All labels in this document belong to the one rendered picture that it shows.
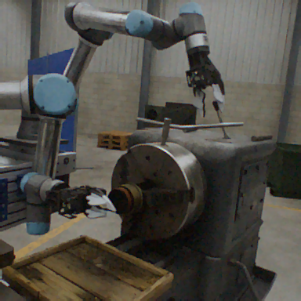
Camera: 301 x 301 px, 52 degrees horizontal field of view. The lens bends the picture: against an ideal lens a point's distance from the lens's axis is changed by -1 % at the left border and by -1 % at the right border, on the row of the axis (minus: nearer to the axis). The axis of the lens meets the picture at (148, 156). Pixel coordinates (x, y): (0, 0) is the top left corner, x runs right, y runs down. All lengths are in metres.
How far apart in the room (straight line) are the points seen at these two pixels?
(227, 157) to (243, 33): 10.39
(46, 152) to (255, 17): 10.66
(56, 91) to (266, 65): 10.44
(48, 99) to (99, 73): 11.49
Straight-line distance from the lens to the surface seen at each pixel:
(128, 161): 0.99
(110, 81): 12.15
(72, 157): 1.42
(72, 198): 0.84
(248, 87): 11.01
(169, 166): 0.94
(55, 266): 0.96
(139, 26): 0.99
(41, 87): 0.92
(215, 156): 1.04
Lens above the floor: 1.36
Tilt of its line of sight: 10 degrees down
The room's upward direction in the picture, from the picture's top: 5 degrees clockwise
